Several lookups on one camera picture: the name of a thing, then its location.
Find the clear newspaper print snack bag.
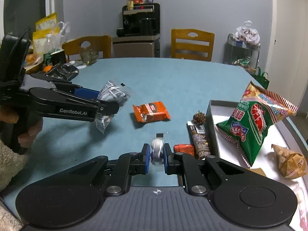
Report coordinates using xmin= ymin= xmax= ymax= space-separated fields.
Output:
xmin=95 ymin=80 xmax=131 ymax=133

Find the small clear candy packet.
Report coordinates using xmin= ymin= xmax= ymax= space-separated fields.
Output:
xmin=149 ymin=132 xmax=169 ymax=173

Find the orange stick snack pack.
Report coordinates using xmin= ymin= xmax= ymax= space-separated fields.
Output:
xmin=174 ymin=144 xmax=195 ymax=157

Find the orange snack wrapper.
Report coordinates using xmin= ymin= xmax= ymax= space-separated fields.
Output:
xmin=133 ymin=101 xmax=171 ymax=123

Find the green red chip bag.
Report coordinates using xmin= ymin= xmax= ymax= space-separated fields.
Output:
xmin=216 ymin=82 xmax=298 ymax=167

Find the brown paper snack bag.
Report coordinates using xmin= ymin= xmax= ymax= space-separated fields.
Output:
xmin=271 ymin=144 xmax=307 ymax=179

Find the clear pink snack packet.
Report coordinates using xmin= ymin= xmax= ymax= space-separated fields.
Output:
xmin=293 ymin=184 xmax=307 ymax=230

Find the fuzzy beige sleeve forearm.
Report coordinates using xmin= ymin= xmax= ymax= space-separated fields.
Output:
xmin=0 ymin=141 xmax=28 ymax=230

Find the person's left hand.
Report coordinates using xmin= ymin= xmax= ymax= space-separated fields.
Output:
xmin=1 ymin=106 xmax=43 ymax=152

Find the brown chocolate bar tube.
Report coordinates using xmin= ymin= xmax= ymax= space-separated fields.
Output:
xmin=187 ymin=121 xmax=211 ymax=160

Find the glass jar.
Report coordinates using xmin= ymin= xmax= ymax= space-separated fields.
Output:
xmin=79 ymin=46 xmax=99 ymax=65

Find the black mug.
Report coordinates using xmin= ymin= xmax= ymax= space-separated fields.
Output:
xmin=50 ymin=49 xmax=67 ymax=66

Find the wooden chair left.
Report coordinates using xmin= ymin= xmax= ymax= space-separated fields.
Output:
xmin=62 ymin=35 xmax=112 ymax=59

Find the wooden chair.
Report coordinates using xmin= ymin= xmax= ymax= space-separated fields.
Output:
xmin=62 ymin=35 xmax=112 ymax=59
xmin=171 ymin=29 xmax=215 ymax=62

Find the yellow snack bags pile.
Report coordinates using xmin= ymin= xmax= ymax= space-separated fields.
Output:
xmin=32 ymin=13 xmax=70 ymax=56

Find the black water dispenser machine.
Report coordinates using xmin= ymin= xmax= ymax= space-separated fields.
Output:
xmin=112 ymin=3 xmax=160 ymax=58

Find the wooden chair far middle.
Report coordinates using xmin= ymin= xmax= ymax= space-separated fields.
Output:
xmin=171 ymin=29 xmax=215 ymax=62

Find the grey tray box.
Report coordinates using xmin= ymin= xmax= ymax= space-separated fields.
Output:
xmin=205 ymin=98 xmax=307 ymax=230

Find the green shopping bag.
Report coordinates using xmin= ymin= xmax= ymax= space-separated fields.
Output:
xmin=252 ymin=67 xmax=269 ymax=89

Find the white door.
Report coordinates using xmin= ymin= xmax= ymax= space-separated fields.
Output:
xmin=265 ymin=0 xmax=307 ymax=113

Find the white Dove plastic bag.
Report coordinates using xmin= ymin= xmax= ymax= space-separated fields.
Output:
xmin=235 ymin=20 xmax=260 ymax=46

